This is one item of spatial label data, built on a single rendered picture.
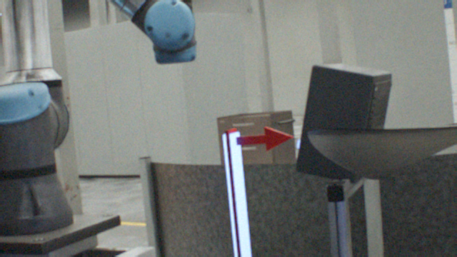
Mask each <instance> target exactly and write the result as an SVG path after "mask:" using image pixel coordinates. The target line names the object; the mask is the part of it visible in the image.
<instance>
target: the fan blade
mask: <svg viewBox="0 0 457 257"><path fill-rule="evenodd" d="M308 138H309V141H310V142H311V143H312V145H313V146H314V147H315V148H316V149H317V150H318V151H320V152H321V153H322V154H323V155H324V156H325V157H327V158H329V159H330V160H332V161H333V162H334V163H337V164H338V165H339V166H342V167H344V168H347V169H348V170H350V171H352V172H354V173H357V175H359V176H362V177H364V178H367V179H369V180H376V179H378V180H383V179H385V178H387V177H389V176H390V175H392V174H394V173H396V172H398V171H400V170H402V169H404V168H406V167H407V166H410V165H411V164H413V163H416V162H418V161H420V160H422V159H425V158H427V157H429V156H432V155H434V154H436V153H438V152H439V151H442V150H444V149H446V148H449V147H451V146H455V145H456V144H457V123H454V124H448V125H443V126H435V127H425V128H399V129H352V128H316V129H314V130H312V131H308Z"/></svg>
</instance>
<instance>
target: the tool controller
mask: <svg viewBox="0 0 457 257"><path fill-rule="evenodd" d="M392 85H393V83H392V75H391V73H390V72H387V71H379V70H378V69H370V68H366V67H361V66H352V65H348V64H314V65H313V66H312V68H311V76H310V81H309V86H308V94H307V99H306V108H305V114H304V118H303V127H302V131H301V135H300V141H299V145H298V154H297V159H296V167H295V169H296V172H298V173H303V174H308V175H312V176H318V177H321V178H328V179H331V181H332V180H339V181H341V180H342V179H349V180H350V182H351V183H355V182H357V181H358V180H359V179H360V178H361V177H362V176H359V175H357V173H354V172H352V171H350V170H348V169H347V168H344V167H342V166H339V165H338V164H337V163H334V162H333V161H332V160H330V159H329V158H327V157H325V156H324V155H323V154H322V153H321V152H320V151H318V150H317V149H316V148H315V147H314V146H313V145H312V143H311V142H310V141H309V138H308V131H312V130H314V129H318V128H327V129H384V126H385V121H386V114H387V109H388V101H389V97H390V92H391V87H392Z"/></svg>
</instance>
